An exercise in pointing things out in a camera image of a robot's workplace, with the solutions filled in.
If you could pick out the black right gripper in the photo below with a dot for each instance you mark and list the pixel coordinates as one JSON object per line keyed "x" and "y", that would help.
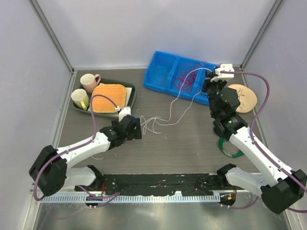
{"x": 207, "y": 83}

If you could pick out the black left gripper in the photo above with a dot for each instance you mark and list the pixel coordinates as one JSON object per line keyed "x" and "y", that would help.
{"x": 135, "y": 134}

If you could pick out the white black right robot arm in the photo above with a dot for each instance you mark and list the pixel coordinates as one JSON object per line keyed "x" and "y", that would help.
{"x": 279, "y": 186}

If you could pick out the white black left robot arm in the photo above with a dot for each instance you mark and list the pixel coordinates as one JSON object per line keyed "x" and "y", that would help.
{"x": 55, "y": 169}

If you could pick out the beige decorated ceramic plate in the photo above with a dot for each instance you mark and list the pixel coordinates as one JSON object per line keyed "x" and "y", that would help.
{"x": 246, "y": 96}

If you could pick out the orange woven mat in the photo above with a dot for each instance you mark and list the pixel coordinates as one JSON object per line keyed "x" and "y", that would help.
{"x": 108, "y": 98}

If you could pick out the blue three-compartment plastic bin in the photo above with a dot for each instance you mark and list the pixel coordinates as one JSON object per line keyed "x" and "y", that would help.
{"x": 178, "y": 76}

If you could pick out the yellow green ceramic mug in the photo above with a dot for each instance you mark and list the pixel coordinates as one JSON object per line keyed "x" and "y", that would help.
{"x": 81, "y": 99}

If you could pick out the pink ceramic mug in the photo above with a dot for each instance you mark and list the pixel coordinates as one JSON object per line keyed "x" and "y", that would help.
{"x": 90, "y": 82}

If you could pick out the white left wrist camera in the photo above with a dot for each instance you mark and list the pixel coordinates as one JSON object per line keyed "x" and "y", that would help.
{"x": 122, "y": 112}

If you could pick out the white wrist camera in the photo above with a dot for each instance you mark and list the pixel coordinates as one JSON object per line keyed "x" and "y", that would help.
{"x": 122, "y": 112}
{"x": 224, "y": 72}

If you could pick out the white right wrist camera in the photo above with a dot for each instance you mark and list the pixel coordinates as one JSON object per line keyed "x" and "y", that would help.
{"x": 224, "y": 72}

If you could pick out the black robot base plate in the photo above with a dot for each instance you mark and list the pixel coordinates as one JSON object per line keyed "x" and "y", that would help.
{"x": 189, "y": 184}

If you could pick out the slotted cable duct rail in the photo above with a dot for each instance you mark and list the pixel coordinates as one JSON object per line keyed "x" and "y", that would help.
{"x": 121, "y": 199}

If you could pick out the aluminium frame post right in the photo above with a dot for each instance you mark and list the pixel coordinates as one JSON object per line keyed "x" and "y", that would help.
{"x": 277, "y": 4}

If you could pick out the aluminium frame post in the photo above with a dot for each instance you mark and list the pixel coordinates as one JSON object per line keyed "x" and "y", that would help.
{"x": 277, "y": 4}
{"x": 44, "y": 21}

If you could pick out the aluminium frame post left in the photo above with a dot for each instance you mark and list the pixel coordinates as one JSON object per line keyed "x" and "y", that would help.
{"x": 44, "y": 21}

